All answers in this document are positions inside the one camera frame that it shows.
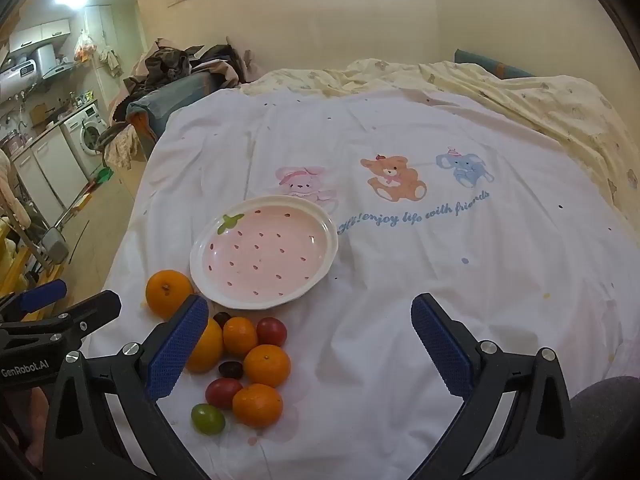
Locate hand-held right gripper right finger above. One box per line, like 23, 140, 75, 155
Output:
407, 292, 596, 480

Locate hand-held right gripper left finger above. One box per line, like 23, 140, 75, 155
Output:
42, 294, 211, 480

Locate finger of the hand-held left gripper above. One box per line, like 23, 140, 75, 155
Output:
0, 279, 69, 322
49, 290, 123, 347

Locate large yellowish orange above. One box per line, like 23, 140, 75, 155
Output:
186, 317, 224, 375

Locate orange mandarin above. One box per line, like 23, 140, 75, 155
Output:
145, 269, 195, 321
232, 383, 284, 429
243, 344, 292, 389
222, 316, 259, 359

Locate pink strawberry ceramic plate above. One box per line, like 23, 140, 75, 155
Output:
189, 195, 340, 311

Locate yellow rack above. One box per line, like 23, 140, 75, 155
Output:
0, 215, 32, 293

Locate grey metal chair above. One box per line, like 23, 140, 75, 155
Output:
20, 227, 71, 281

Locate red cherry tomato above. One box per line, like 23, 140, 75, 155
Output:
256, 317, 288, 348
205, 378, 244, 410

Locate green cherry tomato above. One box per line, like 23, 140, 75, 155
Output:
191, 403, 226, 436

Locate white cartoon printed bedsheet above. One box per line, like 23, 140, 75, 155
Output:
80, 82, 640, 480

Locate white kitchen base cabinet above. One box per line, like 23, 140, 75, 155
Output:
12, 127, 90, 221

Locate white washing machine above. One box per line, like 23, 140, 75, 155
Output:
62, 102, 108, 181

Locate floral cloth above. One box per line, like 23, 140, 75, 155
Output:
102, 125, 151, 171

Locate person's grey trouser leg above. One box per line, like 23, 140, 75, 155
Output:
570, 375, 640, 480

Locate white kitchen appliance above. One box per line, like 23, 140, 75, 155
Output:
0, 59, 38, 103

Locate blue grey pillow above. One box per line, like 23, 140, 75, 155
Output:
126, 72, 226, 161

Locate hanging towel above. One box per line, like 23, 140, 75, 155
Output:
99, 47, 121, 78

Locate orange plastic bag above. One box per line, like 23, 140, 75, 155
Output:
74, 30, 97, 63

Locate pile of dark clothes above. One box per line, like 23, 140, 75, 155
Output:
122, 37, 261, 106

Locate yellow printed quilt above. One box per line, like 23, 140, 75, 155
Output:
240, 57, 640, 211

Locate teal pillow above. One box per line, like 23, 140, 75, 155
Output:
454, 49, 538, 80

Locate white wall cabinets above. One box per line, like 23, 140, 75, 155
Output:
7, 19, 71, 53

